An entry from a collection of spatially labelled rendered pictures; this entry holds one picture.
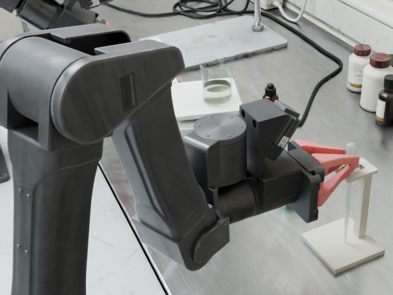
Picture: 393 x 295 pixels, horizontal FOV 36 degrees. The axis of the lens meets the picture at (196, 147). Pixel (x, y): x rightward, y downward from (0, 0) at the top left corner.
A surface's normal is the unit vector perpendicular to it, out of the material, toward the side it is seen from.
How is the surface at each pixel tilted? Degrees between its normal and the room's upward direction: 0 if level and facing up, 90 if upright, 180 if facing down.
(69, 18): 92
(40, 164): 74
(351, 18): 90
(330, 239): 0
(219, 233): 90
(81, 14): 42
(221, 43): 0
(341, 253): 0
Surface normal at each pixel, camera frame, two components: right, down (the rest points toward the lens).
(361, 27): -0.92, 0.26
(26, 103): -0.66, 0.39
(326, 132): -0.07, -0.84
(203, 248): 0.75, 0.33
